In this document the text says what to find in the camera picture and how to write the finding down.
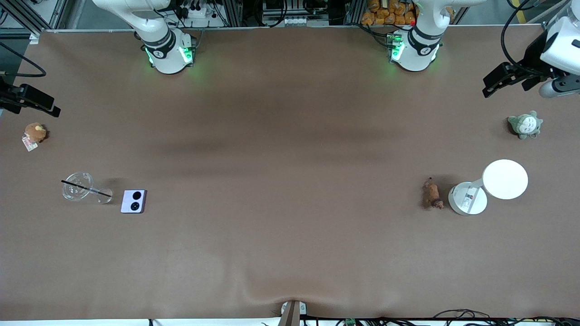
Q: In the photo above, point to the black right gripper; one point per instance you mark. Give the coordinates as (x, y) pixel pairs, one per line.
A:
(9, 97)

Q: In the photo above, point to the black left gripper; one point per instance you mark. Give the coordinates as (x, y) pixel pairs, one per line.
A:
(535, 55)

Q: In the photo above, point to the lilac flip phone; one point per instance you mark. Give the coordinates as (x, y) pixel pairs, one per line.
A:
(128, 199)

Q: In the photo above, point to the small brown lion statue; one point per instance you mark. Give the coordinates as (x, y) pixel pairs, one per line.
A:
(432, 194)

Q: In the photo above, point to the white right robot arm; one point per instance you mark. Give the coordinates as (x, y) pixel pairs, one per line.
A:
(165, 54)

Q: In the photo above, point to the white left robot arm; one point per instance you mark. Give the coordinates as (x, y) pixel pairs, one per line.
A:
(419, 54)

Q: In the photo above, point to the brown plush toy with tag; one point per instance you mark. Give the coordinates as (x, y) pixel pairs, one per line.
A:
(35, 132)

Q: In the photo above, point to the grey-green plush toy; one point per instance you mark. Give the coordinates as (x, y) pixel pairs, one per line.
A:
(525, 124)

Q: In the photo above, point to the clear plastic cup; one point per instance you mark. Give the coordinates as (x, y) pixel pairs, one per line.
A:
(74, 192)

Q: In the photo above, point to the black drinking straw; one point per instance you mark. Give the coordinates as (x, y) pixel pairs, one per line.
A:
(86, 189)

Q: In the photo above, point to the white round desk lamp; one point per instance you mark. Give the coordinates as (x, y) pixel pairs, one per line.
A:
(505, 179)

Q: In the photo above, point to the orange plush toy pile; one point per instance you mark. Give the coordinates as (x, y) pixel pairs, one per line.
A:
(385, 13)

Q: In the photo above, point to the white power strip with plugs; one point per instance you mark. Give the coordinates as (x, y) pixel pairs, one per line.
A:
(199, 11)

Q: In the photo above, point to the white socket strip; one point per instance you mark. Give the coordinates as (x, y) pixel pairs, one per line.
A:
(294, 21)

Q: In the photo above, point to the small green circuit board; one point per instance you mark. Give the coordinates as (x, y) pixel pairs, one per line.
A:
(350, 322)

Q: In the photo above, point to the table edge clamp bracket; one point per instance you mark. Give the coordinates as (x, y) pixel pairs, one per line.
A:
(292, 314)

